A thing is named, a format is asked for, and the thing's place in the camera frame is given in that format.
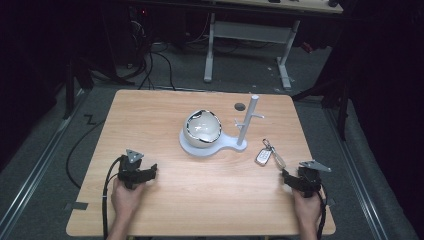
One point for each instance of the white hook stand with base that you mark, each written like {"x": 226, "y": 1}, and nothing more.
{"x": 200, "y": 150}

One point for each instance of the white-framed wooden desk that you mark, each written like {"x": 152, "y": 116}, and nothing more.
{"x": 250, "y": 31}

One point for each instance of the grey tape strip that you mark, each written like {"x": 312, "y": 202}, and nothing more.
{"x": 80, "y": 205}

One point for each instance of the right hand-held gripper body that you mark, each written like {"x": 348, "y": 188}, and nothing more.
{"x": 310, "y": 178}

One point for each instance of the person's right hand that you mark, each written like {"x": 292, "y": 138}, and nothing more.
{"x": 306, "y": 208}

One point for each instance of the person's left hand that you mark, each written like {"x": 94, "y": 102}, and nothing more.
{"x": 126, "y": 200}

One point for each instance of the black metal stand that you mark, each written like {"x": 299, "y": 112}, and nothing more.
{"x": 340, "y": 100}
{"x": 71, "y": 83}

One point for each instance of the dark round table grommet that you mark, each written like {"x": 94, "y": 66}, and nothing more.
{"x": 239, "y": 107}

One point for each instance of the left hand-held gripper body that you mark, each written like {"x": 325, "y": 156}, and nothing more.
{"x": 130, "y": 170}

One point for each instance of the metal floor rail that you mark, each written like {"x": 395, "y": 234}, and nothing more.
{"x": 356, "y": 173}
{"x": 30, "y": 170}

